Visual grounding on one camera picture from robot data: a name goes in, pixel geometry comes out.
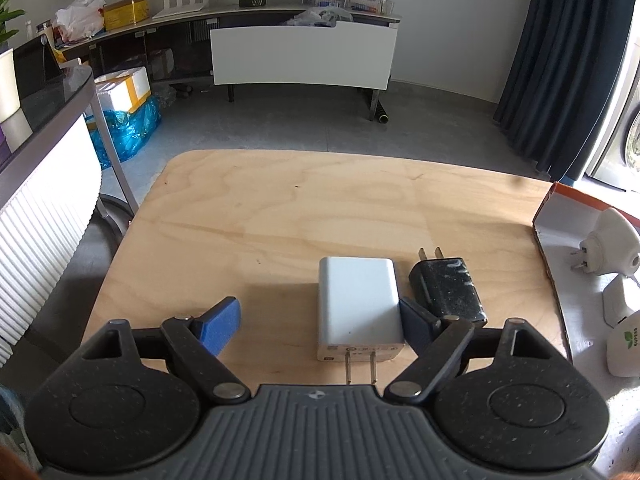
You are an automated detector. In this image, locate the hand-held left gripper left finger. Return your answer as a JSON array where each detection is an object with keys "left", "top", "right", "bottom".
[{"left": 82, "top": 296, "right": 252, "bottom": 404}]

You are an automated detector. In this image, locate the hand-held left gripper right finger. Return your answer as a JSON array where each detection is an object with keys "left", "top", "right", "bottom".
[{"left": 383, "top": 297, "right": 547, "bottom": 402}]

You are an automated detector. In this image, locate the black wall charger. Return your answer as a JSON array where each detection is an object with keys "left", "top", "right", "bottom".
[{"left": 408, "top": 246, "right": 489, "bottom": 329}]

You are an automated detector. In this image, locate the white wall charger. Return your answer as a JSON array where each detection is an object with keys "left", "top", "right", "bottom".
[{"left": 317, "top": 256, "right": 406, "bottom": 387}]

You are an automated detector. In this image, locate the orange cardboard box tray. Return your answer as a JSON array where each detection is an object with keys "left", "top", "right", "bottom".
[{"left": 532, "top": 181, "right": 640, "bottom": 480}]

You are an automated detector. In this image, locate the white cube USB charger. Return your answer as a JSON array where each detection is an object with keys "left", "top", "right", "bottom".
[{"left": 602, "top": 274, "right": 640, "bottom": 329}]

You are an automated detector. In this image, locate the white green-leaf plug-in vaporizer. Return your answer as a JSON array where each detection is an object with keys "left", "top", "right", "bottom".
[{"left": 606, "top": 309, "right": 640, "bottom": 379}]

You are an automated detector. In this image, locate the white teardrop plug-in vaporizer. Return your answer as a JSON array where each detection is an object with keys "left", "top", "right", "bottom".
[{"left": 571, "top": 207, "right": 640, "bottom": 277}]

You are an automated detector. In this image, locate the curved white ribbed counter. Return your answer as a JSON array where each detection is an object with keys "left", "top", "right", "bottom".
[{"left": 0, "top": 35, "right": 142, "bottom": 367}]

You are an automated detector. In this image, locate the blue plastic bag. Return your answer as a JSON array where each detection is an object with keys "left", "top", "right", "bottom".
[{"left": 84, "top": 95, "right": 164, "bottom": 170}]

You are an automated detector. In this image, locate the white and yellow cardboard box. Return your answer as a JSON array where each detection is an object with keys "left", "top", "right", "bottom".
[{"left": 93, "top": 65, "right": 152, "bottom": 114}]

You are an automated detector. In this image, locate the silver washing machine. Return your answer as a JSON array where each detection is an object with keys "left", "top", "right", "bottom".
[{"left": 582, "top": 49, "right": 640, "bottom": 194}]

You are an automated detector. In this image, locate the white TV cabinet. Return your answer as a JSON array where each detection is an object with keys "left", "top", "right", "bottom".
[{"left": 50, "top": 4, "right": 404, "bottom": 122}]

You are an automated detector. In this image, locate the dark blue curtain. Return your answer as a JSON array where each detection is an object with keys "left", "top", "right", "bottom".
[{"left": 493, "top": 0, "right": 640, "bottom": 184}]

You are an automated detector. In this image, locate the white plant pot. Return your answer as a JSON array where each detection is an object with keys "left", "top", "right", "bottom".
[{"left": 0, "top": 48, "right": 21, "bottom": 122}]

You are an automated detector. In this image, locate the clear crumpled plastic bag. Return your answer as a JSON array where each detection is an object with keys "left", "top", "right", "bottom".
[{"left": 285, "top": 5, "right": 355, "bottom": 27}]

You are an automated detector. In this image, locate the yellow tin box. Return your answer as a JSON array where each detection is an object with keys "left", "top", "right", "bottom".
[{"left": 102, "top": 0, "right": 151, "bottom": 31}]

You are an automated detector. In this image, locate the clear plastic organizer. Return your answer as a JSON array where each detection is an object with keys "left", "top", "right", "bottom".
[{"left": 301, "top": 0, "right": 401, "bottom": 15}]

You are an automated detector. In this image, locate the white plastic bag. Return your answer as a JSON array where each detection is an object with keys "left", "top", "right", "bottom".
[{"left": 53, "top": 0, "right": 107, "bottom": 41}]

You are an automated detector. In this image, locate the leafy green potted plant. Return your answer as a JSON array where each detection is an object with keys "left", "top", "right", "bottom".
[{"left": 0, "top": 0, "right": 26, "bottom": 52}]

